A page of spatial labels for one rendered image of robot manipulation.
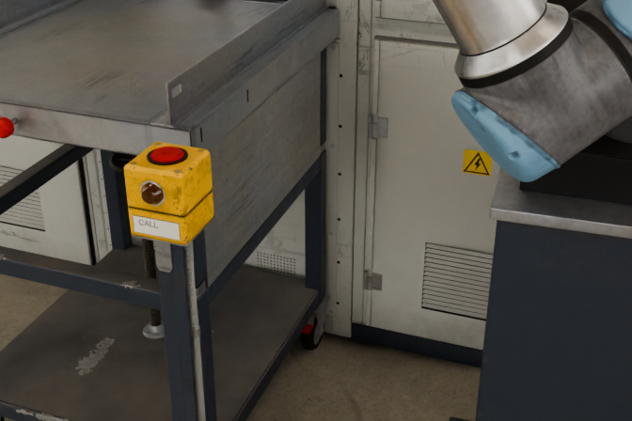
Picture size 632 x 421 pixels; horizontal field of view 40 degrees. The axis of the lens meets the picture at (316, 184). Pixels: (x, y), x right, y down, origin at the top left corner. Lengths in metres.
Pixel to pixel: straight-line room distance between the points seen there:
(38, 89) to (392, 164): 0.81
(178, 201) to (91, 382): 0.90
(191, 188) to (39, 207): 1.45
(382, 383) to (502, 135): 1.16
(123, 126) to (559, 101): 0.64
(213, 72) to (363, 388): 0.97
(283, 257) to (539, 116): 1.23
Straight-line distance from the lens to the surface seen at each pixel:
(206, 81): 1.38
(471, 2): 1.02
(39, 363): 1.97
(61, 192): 2.40
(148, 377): 1.88
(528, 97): 1.05
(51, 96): 1.46
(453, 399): 2.08
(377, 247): 2.04
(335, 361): 2.17
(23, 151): 2.42
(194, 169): 1.05
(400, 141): 1.91
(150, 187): 1.04
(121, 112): 1.36
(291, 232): 2.13
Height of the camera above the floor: 1.35
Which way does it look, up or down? 27 degrees down
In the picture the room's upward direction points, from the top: straight up
